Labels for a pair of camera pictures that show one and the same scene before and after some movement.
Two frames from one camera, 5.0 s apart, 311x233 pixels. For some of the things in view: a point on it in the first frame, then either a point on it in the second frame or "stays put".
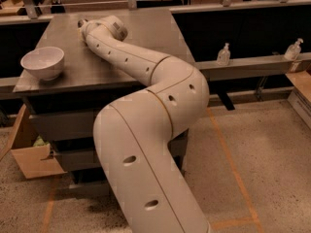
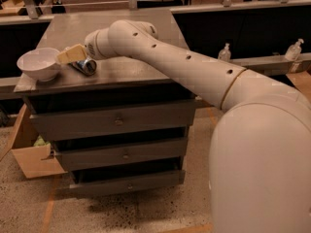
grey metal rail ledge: (257, 67) stays put
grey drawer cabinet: (63, 111) stays put
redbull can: (80, 23) → (86, 66)
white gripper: (86, 26) → (91, 47)
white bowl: (44, 62) stays put
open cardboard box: (29, 149) stays put
